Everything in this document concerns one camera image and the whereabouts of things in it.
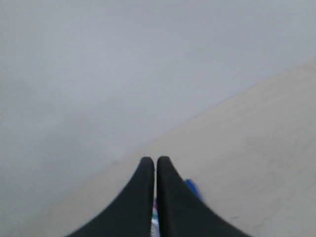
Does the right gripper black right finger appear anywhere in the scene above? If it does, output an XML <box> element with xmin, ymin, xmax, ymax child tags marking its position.
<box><xmin>157</xmin><ymin>156</ymin><xmax>247</xmax><ymax>237</ymax></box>

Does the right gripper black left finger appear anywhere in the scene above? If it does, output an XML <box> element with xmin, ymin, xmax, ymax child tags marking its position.
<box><xmin>69</xmin><ymin>157</ymin><xmax>155</xmax><ymax>237</ymax></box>

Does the blue ring-binder notebook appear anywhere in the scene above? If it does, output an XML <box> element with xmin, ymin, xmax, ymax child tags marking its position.
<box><xmin>184</xmin><ymin>179</ymin><xmax>203</xmax><ymax>200</ymax></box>

